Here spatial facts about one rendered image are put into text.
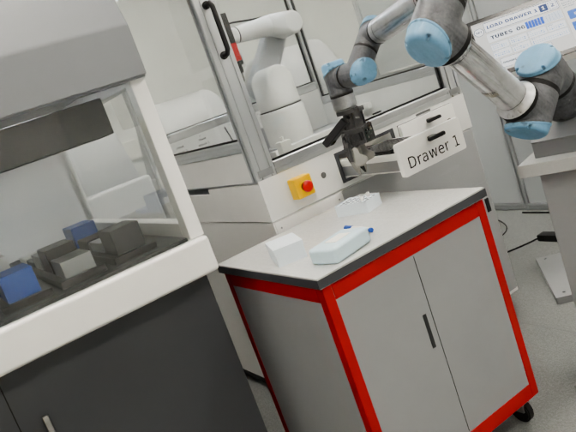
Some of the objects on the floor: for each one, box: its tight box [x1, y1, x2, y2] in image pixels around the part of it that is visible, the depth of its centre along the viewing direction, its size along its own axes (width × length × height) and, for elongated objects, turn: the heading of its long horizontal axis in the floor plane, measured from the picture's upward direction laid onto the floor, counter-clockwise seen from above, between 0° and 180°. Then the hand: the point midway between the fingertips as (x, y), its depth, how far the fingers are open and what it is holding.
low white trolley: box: [218, 187, 538, 432], centre depth 203 cm, size 58×62×76 cm
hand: (360, 170), depth 210 cm, fingers open, 3 cm apart
